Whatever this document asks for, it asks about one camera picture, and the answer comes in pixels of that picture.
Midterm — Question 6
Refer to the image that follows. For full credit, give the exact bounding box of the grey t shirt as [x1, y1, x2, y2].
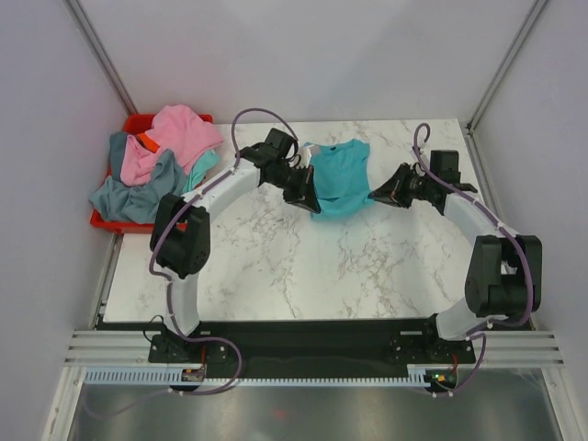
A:
[89, 131, 187, 224]

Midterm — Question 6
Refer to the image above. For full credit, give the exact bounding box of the right corner frame post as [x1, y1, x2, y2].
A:
[463, 0, 550, 137]

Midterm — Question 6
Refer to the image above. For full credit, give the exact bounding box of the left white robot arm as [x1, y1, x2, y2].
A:
[149, 129, 321, 361]

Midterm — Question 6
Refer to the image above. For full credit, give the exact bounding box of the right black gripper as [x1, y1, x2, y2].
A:
[369, 163, 436, 209]

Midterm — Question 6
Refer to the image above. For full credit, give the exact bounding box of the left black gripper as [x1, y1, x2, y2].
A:
[267, 165, 320, 216]

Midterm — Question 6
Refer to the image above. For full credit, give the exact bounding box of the pink t shirt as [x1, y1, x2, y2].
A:
[120, 105, 223, 187]

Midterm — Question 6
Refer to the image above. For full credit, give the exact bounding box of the light mint t shirt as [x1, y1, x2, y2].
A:
[182, 150, 220, 193]

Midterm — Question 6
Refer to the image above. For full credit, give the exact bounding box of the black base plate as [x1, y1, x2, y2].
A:
[122, 319, 475, 377]

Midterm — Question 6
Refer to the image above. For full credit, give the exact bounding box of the red plastic bin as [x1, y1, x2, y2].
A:
[90, 114, 213, 234]

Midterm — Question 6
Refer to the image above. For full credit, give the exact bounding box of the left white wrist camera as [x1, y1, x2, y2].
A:
[299, 142, 321, 167]

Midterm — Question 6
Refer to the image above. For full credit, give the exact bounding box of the left corner frame post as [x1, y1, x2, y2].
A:
[63, 0, 137, 115]

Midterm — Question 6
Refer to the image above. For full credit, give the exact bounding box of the white slotted cable duct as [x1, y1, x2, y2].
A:
[85, 366, 457, 388]

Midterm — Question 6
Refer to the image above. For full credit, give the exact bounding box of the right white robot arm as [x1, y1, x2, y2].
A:
[369, 151, 542, 362]

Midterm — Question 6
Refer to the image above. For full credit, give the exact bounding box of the aluminium extrusion rail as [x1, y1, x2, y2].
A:
[64, 331, 564, 368]

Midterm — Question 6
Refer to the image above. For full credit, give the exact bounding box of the teal t shirt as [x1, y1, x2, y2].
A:
[310, 139, 374, 221]

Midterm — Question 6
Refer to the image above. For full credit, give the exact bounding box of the corner frame post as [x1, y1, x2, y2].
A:
[63, 0, 137, 115]
[463, 0, 550, 137]

